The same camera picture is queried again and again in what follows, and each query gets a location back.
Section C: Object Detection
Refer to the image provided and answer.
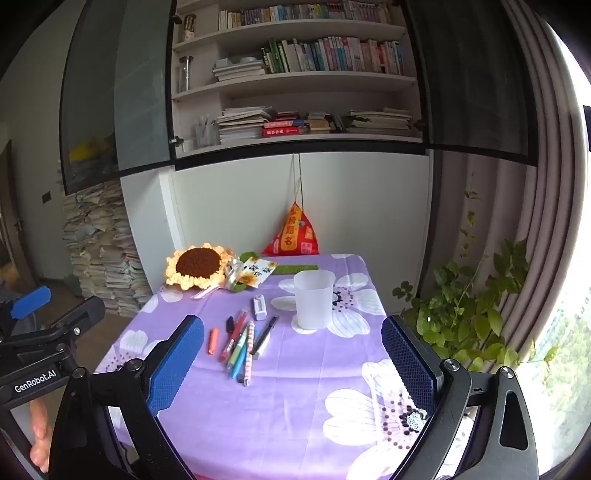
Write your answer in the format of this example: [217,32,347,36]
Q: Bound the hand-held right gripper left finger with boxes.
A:
[48,315,205,480]

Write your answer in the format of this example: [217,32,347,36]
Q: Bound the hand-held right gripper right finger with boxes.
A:
[381,315,541,480]

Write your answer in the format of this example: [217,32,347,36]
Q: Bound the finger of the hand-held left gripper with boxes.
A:
[54,296,107,341]
[9,285,52,321]

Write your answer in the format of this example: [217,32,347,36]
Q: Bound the blue pen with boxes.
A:
[230,342,247,379]

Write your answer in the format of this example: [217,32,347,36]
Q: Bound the teal pen with clip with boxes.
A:
[227,330,250,367]

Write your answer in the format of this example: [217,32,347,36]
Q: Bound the clear pen with red ink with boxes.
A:
[219,310,247,361]

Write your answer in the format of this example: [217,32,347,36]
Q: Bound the pink patterned pen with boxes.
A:
[242,320,256,386]

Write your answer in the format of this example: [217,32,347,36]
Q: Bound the slim black pen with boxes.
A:
[250,316,280,360]

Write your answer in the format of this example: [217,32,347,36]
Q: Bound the translucent plastic cup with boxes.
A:
[294,270,335,330]

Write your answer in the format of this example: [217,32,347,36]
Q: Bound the person's left hand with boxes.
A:
[30,401,52,474]

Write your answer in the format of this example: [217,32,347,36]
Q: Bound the green leafy plant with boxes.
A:
[392,185,559,374]

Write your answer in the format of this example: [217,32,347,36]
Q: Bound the wooden door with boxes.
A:
[0,138,38,296]

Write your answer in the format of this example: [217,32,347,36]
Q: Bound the crochet sunflower with green stem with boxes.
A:
[165,243,319,294]

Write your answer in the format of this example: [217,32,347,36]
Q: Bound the purple floral tablecloth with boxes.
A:
[92,253,462,480]

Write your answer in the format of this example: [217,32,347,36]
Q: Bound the sunflower print gift card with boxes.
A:
[238,257,278,287]

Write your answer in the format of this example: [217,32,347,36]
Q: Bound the red triangular pouch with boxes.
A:
[261,154,320,257]

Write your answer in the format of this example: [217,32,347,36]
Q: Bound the pinkish grey curtain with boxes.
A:
[429,0,591,462]

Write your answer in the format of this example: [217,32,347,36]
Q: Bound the clear pen holder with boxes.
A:
[194,115,220,148]

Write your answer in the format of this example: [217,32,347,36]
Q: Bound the dark glass cabinet door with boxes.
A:
[60,0,178,195]
[404,0,539,167]

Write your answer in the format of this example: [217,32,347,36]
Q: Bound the stack of worn books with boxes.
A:
[344,108,414,136]

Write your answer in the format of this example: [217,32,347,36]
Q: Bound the stack of white paperbacks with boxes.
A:
[216,106,278,144]

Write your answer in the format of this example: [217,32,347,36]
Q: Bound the stack of dark small books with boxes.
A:
[305,111,345,134]

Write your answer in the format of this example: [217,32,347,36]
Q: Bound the glass jar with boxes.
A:
[179,55,195,93]

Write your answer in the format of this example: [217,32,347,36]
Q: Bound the red books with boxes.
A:
[263,120,305,138]

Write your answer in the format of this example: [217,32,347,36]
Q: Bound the small stack of flat books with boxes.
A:
[212,58,266,82]

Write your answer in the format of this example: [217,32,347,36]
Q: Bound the white bookshelf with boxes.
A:
[171,0,430,160]

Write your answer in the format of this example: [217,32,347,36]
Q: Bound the row of green and pastel books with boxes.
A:
[261,36,407,75]

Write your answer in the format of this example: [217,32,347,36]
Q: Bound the long row of upright books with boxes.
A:
[218,0,393,31]

